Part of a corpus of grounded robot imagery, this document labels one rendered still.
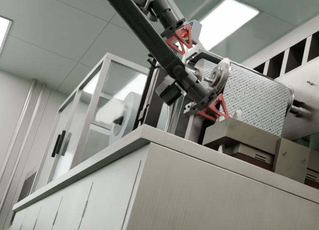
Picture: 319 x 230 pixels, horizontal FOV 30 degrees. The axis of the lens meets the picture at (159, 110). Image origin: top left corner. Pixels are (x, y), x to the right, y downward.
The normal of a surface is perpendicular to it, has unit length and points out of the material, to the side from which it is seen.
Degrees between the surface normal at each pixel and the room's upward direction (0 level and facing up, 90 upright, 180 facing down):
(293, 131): 90
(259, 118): 90
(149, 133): 90
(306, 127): 90
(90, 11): 180
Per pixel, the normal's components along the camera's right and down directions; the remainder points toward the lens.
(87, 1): -0.26, 0.91
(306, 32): -0.90, -0.35
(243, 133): 0.36, -0.22
